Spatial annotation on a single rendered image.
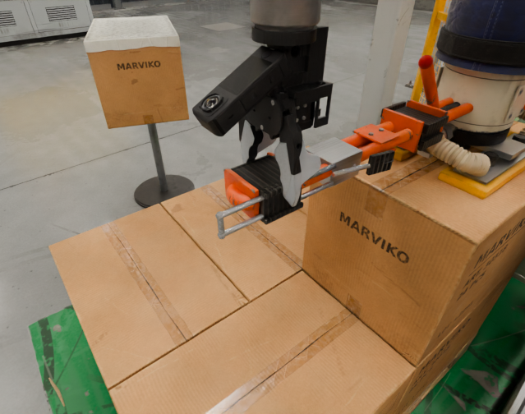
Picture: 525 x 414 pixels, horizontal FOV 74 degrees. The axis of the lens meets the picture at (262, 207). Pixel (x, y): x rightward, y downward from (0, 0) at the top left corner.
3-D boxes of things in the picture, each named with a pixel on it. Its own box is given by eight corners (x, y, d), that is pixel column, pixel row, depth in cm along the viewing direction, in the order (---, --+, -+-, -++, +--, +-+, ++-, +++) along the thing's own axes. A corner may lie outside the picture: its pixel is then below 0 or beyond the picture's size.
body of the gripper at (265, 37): (329, 130, 45) (342, 26, 38) (277, 148, 41) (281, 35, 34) (290, 112, 50) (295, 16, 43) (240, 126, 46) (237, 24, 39)
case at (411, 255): (414, 200, 137) (446, 99, 113) (524, 257, 112) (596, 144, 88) (301, 268, 108) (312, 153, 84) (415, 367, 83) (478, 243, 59)
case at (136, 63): (112, 90, 219) (93, 18, 195) (177, 84, 228) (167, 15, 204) (108, 129, 172) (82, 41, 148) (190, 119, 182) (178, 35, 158)
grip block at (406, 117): (399, 125, 73) (406, 97, 70) (443, 142, 67) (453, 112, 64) (373, 135, 69) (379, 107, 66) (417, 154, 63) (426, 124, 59)
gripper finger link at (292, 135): (310, 172, 42) (295, 97, 39) (300, 177, 41) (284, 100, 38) (285, 170, 46) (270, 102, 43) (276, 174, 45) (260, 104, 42)
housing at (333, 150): (329, 158, 62) (333, 135, 59) (360, 175, 57) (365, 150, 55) (300, 172, 58) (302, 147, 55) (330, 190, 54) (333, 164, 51)
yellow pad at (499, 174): (508, 137, 92) (516, 118, 89) (551, 151, 85) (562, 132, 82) (436, 179, 75) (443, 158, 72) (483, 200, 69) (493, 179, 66)
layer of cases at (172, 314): (302, 209, 199) (308, 144, 175) (477, 330, 136) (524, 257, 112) (84, 319, 141) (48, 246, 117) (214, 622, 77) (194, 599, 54)
